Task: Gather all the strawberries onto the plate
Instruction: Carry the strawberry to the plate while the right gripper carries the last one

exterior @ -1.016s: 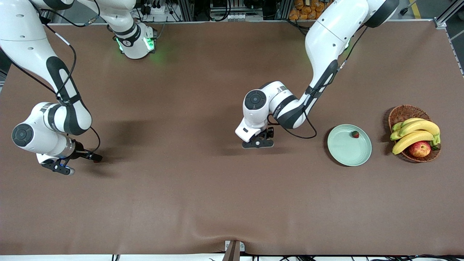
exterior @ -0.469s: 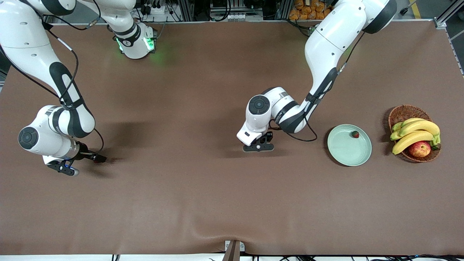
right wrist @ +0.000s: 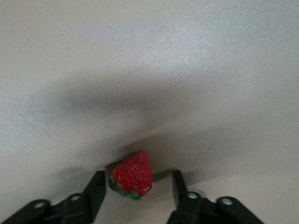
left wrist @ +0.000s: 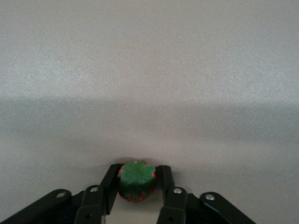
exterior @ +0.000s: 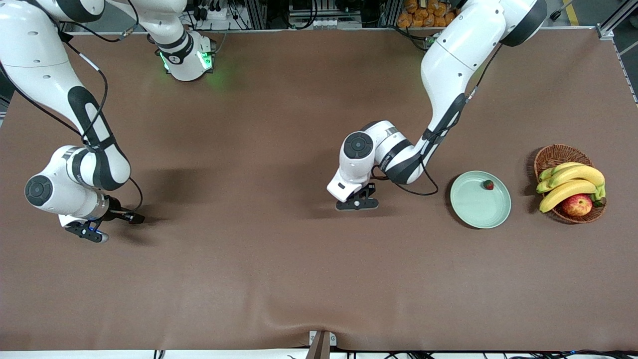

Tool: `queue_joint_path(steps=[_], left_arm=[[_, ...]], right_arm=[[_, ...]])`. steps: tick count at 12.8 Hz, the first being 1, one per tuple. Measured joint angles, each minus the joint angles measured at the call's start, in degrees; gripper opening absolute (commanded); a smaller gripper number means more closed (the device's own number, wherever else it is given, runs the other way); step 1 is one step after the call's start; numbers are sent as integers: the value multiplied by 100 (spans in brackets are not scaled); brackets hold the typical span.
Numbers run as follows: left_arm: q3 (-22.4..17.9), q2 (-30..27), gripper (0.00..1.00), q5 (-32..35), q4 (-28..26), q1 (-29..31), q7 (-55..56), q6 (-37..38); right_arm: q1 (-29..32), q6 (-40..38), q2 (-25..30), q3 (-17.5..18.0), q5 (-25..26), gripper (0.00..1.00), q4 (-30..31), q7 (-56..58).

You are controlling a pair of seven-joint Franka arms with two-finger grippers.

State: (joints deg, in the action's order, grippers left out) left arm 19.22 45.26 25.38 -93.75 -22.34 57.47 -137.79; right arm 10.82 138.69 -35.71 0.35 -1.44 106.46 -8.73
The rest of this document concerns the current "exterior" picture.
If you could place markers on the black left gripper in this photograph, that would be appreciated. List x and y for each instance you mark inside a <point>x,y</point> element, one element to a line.
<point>372,189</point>

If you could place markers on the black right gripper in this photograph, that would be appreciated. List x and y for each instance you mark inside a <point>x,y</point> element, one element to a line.
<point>115,207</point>

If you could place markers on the red strawberry green calyx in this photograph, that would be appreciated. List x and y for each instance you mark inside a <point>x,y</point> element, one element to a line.
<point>488,185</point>

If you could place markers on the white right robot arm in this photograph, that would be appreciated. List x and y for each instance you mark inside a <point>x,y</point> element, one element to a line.
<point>40,60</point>

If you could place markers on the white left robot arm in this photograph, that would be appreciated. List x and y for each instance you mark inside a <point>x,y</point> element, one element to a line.
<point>463,50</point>

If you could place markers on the pale green round plate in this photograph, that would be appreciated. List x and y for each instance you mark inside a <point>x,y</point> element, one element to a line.
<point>481,204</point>

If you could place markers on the large table cover mat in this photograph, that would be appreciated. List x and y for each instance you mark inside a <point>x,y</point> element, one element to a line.
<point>249,149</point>

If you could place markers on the yellow banana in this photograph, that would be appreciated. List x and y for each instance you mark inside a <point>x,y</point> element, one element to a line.
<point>565,193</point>
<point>542,187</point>
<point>560,167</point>
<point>580,174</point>

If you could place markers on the white connector block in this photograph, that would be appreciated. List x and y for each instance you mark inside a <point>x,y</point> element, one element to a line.
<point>325,23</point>

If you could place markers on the pile of brown breads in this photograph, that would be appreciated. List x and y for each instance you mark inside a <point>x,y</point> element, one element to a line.
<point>423,17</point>

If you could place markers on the brown wicker basket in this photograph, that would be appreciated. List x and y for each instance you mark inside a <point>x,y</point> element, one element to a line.
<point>556,155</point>

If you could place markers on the red yellow apple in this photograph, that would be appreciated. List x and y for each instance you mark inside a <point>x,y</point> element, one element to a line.
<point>577,205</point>

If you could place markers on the white power strip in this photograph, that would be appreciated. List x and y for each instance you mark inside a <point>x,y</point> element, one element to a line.
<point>215,14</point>

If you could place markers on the metal table edge bracket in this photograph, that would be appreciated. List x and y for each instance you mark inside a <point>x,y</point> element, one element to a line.
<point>321,344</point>

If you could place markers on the aluminium frame post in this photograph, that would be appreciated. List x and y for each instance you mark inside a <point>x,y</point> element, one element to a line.
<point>256,15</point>

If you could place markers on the aluminium corner frame rail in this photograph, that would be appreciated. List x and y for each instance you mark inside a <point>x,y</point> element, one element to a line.
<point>610,25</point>

